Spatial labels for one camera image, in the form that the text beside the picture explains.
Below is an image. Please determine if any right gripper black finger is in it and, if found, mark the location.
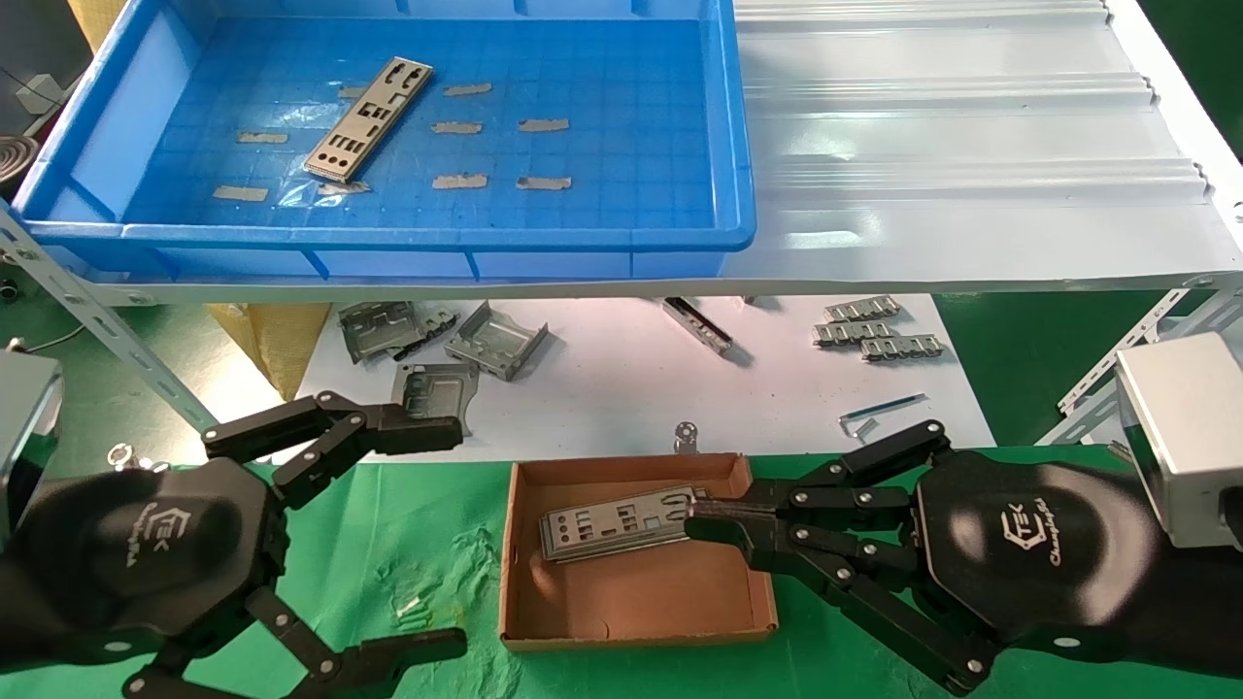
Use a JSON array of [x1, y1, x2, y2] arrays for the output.
[[685, 517, 999, 696], [691, 419, 953, 520]]

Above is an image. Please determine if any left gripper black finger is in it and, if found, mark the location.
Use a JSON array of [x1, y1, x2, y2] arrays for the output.
[[202, 390, 464, 511], [121, 585, 469, 699]]

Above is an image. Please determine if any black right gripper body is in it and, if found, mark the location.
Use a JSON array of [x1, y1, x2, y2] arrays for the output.
[[901, 450, 1243, 678]]

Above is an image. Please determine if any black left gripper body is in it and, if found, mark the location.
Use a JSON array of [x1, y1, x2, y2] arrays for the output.
[[0, 458, 290, 673]]

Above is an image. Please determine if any silver metal I/O shield plate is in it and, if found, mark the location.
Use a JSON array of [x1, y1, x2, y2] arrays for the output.
[[544, 490, 705, 565], [541, 485, 702, 559], [304, 56, 434, 183]]

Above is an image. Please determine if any shallow brown cardboard box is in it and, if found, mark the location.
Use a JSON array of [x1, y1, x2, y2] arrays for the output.
[[498, 452, 780, 651]]

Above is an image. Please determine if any large blue plastic tray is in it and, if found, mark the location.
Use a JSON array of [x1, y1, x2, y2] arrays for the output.
[[12, 0, 758, 284]]

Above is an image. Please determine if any white plug box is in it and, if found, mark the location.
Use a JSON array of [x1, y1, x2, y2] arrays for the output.
[[15, 73, 64, 113]]

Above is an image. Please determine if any grey flat metal plate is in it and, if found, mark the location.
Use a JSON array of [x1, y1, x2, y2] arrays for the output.
[[391, 364, 481, 438]]

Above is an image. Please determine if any metal hex key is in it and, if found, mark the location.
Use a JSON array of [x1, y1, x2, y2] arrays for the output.
[[840, 393, 928, 440]]

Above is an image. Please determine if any silver binder clip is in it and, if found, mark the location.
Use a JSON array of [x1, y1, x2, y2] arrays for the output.
[[107, 442, 176, 477]]

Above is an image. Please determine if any grey stamped metal part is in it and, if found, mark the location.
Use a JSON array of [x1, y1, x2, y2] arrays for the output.
[[338, 301, 457, 365]]

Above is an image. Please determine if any green cloth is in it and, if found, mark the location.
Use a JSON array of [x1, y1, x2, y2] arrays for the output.
[[0, 447, 1243, 699]]

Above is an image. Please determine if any small ridged metal part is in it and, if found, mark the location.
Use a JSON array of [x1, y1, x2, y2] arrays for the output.
[[824, 296, 901, 323], [814, 321, 896, 348], [861, 334, 945, 362]]

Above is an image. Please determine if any yellow woven sack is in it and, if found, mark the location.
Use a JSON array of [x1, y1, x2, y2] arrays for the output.
[[206, 303, 333, 401]]

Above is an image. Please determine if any white slotted steel strut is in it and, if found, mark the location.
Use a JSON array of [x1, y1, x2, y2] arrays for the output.
[[1057, 283, 1243, 448]]

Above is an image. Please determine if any white paper sheet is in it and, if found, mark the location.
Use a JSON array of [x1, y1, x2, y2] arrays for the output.
[[291, 296, 998, 465]]

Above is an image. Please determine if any narrow dark metal bar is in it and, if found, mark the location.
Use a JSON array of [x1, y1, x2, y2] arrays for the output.
[[663, 297, 734, 355]]

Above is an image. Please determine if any white ridged shelf panel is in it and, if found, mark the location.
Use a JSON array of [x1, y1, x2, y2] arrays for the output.
[[97, 0, 1243, 307]]

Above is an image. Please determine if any grey spiral coil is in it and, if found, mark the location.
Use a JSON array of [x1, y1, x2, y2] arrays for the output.
[[0, 136, 40, 181]]

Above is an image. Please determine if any yellow sheet piece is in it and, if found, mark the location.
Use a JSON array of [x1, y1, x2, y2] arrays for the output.
[[68, 0, 127, 50]]

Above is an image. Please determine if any grey U-shaped metal bracket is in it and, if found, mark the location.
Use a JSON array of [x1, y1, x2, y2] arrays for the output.
[[445, 301, 550, 382]]

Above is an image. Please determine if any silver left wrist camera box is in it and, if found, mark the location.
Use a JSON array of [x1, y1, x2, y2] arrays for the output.
[[0, 351, 64, 549]]

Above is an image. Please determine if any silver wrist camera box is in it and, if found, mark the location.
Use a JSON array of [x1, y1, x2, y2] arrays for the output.
[[1115, 332, 1243, 551], [0, 351, 64, 549]]

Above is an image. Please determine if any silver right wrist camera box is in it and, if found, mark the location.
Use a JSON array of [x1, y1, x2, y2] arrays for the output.
[[1115, 332, 1243, 551]]

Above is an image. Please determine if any thin white cable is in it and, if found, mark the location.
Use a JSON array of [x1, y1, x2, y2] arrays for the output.
[[5, 325, 88, 352]]

